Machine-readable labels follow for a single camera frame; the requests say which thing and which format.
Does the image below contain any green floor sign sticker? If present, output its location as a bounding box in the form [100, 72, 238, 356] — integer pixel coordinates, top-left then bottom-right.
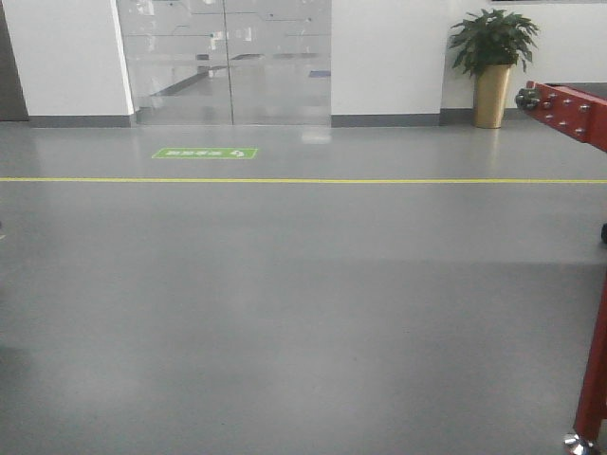
[153, 147, 258, 159]

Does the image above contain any glass double door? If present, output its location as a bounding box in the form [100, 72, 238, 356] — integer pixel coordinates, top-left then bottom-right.
[117, 0, 333, 126]

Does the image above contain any gold tall plant pot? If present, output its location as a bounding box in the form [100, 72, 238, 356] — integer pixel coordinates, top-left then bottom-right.
[473, 64, 513, 129]

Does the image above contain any green potted plant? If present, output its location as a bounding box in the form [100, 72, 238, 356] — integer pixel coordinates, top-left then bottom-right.
[449, 9, 541, 78]

